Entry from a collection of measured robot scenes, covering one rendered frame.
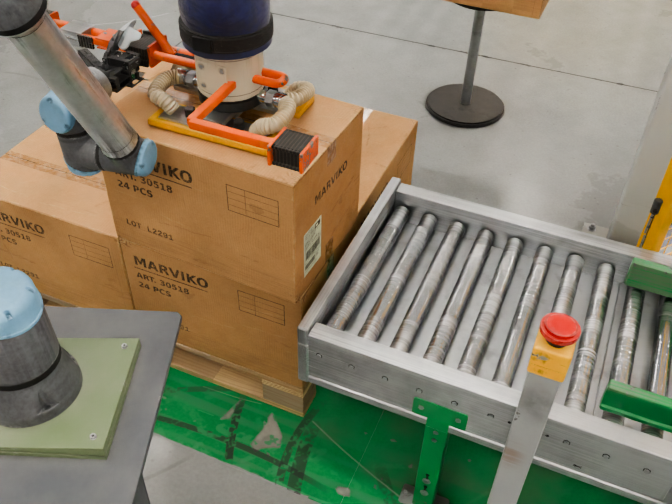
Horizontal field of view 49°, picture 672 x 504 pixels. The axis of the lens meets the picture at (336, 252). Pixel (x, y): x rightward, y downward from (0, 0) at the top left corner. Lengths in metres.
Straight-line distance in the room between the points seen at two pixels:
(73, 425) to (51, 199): 1.09
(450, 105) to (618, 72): 1.09
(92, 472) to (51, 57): 0.78
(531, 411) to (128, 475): 0.77
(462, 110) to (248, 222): 2.14
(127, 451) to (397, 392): 0.71
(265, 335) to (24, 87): 2.45
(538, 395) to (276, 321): 0.92
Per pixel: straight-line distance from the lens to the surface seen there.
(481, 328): 1.99
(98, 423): 1.53
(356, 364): 1.88
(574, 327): 1.36
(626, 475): 1.90
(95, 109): 1.65
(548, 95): 4.16
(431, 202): 2.29
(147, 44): 2.05
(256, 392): 2.48
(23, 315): 1.43
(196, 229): 2.03
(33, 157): 2.69
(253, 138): 1.65
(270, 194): 1.79
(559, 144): 3.78
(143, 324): 1.72
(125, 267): 2.36
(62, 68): 1.55
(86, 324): 1.75
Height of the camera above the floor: 1.99
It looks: 42 degrees down
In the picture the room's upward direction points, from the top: 2 degrees clockwise
